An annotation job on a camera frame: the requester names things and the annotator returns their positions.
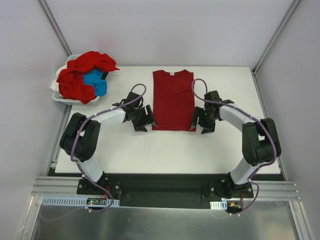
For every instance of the bright red t shirt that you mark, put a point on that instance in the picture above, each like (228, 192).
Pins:
(71, 79)

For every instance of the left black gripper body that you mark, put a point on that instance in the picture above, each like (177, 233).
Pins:
(144, 117)

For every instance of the aluminium rail frame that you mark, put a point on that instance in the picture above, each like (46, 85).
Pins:
(66, 186)

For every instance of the left grey cable duct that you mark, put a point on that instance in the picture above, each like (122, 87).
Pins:
(79, 202)

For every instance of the white t shirt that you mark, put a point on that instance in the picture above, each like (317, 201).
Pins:
(55, 85)

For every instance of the dark red t shirt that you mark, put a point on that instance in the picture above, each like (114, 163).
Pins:
(173, 100)

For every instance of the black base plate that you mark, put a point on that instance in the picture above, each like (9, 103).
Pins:
(179, 191)

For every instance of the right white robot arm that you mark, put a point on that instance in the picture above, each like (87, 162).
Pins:
(260, 141)

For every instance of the grey laundry basket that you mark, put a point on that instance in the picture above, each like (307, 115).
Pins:
(71, 102)

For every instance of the blue t shirt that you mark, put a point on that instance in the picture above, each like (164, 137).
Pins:
(97, 79)

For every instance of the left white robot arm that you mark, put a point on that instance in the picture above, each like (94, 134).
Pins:
(80, 137)

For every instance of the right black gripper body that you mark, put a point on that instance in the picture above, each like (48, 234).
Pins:
(203, 119)

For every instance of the grey cable duct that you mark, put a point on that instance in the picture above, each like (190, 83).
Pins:
(218, 205)
(79, 202)

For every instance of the right grey cable duct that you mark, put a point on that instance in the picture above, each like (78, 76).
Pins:
(218, 205)

